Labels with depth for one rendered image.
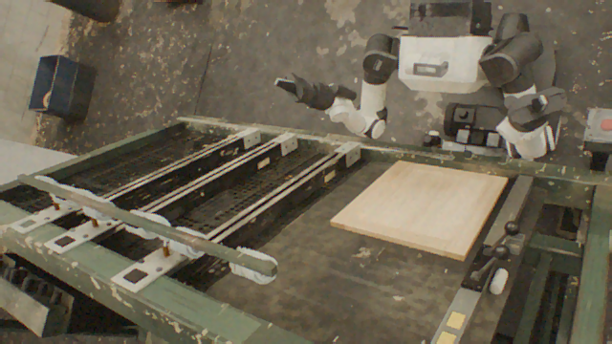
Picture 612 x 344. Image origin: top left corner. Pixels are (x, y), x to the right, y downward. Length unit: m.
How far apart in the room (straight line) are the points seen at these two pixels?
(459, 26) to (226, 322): 1.07
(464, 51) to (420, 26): 0.16
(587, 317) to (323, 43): 2.72
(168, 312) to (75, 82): 4.41
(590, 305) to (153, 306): 0.98
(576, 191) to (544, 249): 0.35
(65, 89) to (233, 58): 2.07
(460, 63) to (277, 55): 2.34
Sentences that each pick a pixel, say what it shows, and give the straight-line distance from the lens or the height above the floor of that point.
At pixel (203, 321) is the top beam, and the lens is 1.02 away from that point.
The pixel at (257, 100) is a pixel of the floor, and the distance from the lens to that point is 3.59.
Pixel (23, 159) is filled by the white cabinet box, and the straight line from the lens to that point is 4.75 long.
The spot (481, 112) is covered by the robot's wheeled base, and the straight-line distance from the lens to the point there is 2.63.
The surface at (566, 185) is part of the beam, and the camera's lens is 1.79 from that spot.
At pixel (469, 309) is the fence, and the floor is 1.57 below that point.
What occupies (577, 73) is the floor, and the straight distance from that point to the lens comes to 2.85.
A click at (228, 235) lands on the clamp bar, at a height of 1.63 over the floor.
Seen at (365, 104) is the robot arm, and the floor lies 1.21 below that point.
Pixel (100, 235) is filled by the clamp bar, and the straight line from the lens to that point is 1.51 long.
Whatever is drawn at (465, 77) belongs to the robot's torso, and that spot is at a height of 1.33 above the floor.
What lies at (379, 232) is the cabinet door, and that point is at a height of 1.36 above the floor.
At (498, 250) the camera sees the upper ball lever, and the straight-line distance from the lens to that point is 1.11.
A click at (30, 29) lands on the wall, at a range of 6.29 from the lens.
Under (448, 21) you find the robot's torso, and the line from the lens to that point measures 1.48.
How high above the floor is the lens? 2.66
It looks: 57 degrees down
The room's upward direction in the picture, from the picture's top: 71 degrees counter-clockwise
